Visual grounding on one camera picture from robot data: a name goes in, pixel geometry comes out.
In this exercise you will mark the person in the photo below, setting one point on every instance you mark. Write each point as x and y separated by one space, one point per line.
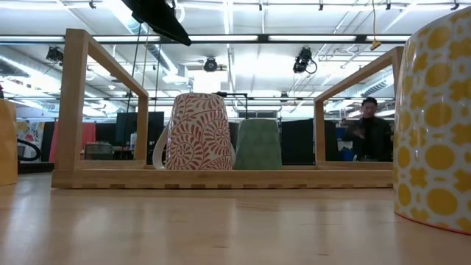
368 132

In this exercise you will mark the plain yellow mug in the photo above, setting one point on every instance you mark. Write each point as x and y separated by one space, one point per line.
7 147

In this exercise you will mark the round black ceiling camera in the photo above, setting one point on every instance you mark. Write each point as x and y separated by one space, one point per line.
210 64

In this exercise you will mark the black monitor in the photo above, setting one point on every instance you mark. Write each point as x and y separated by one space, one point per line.
129 127

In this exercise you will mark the red curtain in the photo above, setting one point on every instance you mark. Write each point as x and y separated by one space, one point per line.
88 134

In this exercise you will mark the red leaf patterned mug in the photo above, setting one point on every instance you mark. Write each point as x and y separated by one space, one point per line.
198 132

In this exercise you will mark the plain green mug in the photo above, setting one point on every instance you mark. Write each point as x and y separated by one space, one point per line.
258 145

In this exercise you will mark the yellow dot patterned mug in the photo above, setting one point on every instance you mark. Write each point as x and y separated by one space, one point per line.
432 121

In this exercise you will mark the colourful poster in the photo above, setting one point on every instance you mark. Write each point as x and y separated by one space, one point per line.
33 134

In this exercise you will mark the grey storage bin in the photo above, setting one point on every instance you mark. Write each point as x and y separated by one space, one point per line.
98 151

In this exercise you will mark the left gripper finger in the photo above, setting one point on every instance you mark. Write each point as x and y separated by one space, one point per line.
158 18

